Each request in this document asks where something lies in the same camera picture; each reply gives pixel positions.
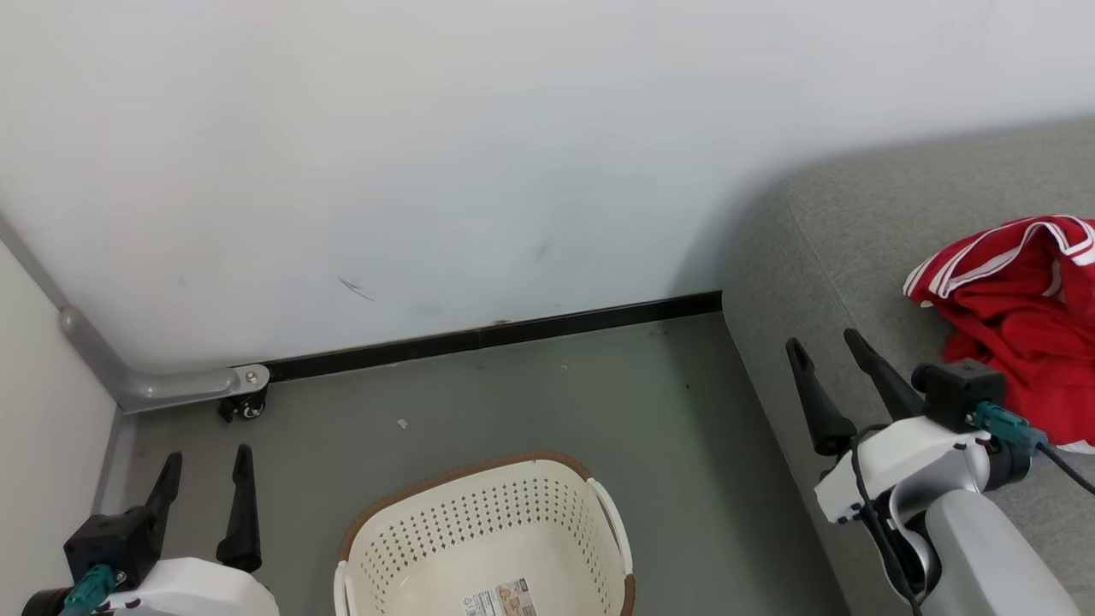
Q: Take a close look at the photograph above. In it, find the black caster wheel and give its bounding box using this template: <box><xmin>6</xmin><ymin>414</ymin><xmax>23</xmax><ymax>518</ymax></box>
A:
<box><xmin>216</xmin><ymin>389</ymin><xmax>269</xmax><ymax>424</ymax></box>

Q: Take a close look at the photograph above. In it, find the cream plastic laundry basket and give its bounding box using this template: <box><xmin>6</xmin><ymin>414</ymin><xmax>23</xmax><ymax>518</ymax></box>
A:
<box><xmin>334</xmin><ymin>451</ymin><xmax>636</xmax><ymax>616</ymax></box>

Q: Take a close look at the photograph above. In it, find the grey fabric sofa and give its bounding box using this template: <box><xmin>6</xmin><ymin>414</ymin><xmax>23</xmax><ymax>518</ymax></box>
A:
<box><xmin>721</xmin><ymin>115</ymin><xmax>1095</xmax><ymax>616</ymax></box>

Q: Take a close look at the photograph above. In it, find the grey metal frame leg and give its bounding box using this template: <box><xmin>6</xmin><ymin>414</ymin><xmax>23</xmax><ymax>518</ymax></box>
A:
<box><xmin>0</xmin><ymin>214</ymin><xmax>271</xmax><ymax>416</ymax></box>

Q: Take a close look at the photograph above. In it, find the black cable teal plug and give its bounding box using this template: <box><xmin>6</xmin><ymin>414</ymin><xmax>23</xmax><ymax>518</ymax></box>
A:
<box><xmin>58</xmin><ymin>563</ymin><xmax>118</xmax><ymax>616</ymax></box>
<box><xmin>974</xmin><ymin>400</ymin><xmax>1095</xmax><ymax>497</ymax></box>

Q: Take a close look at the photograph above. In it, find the paper label sticker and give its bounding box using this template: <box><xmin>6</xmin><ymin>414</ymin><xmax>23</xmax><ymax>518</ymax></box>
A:
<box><xmin>462</xmin><ymin>578</ymin><xmax>538</xmax><ymax>616</ymax></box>

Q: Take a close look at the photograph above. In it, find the black wall baseboard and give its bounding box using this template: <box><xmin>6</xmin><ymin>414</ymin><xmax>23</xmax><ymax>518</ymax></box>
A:
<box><xmin>261</xmin><ymin>291</ymin><xmax>724</xmax><ymax>383</ymax></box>

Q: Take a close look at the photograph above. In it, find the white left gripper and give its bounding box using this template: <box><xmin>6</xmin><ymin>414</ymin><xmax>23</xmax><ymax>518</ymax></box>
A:
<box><xmin>103</xmin><ymin>443</ymin><xmax>281</xmax><ymax>616</ymax></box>

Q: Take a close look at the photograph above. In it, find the thin black cable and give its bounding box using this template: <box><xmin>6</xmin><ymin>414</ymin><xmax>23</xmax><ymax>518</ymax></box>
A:
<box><xmin>849</xmin><ymin>425</ymin><xmax>926</xmax><ymax>616</ymax></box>

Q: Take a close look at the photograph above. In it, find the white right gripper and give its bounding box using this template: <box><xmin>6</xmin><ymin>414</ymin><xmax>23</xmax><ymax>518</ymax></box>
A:
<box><xmin>785</xmin><ymin>328</ymin><xmax>1033</xmax><ymax>525</ymax></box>

